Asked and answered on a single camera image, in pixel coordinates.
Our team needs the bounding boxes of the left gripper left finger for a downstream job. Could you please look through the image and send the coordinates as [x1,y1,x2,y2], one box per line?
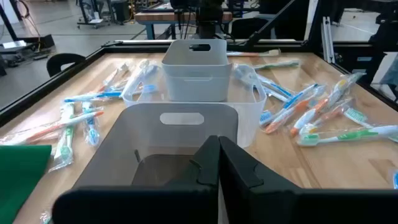
[52,134,221,224]

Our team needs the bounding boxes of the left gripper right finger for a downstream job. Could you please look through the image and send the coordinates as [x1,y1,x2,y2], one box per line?
[218,136,398,224]

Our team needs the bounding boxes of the clear plastic bin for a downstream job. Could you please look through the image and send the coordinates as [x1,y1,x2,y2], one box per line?
[122,63,267,149]

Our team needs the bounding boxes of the green cloth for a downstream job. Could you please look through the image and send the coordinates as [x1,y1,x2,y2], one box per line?
[0,144,53,224]

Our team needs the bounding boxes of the light grey plastic bin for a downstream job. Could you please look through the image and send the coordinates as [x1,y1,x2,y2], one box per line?
[160,39,233,103]

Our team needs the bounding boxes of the silver aluminium extrusion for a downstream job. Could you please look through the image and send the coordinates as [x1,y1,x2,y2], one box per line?
[321,16,336,65]

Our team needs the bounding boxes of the black gantry strut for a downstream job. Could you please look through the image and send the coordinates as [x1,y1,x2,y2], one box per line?
[245,0,300,47]

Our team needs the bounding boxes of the black metal cart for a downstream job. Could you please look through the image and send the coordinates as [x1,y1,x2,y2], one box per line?
[76,0,110,29]

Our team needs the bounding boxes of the wooden workbench blue legs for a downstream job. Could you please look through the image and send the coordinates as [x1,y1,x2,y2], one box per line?
[134,11,234,40]

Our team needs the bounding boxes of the black frame handle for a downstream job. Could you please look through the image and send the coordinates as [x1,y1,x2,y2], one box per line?
[46,52,86,78]

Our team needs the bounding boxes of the black gantry post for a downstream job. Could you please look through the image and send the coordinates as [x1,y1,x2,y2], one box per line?
[306,0,325,54]

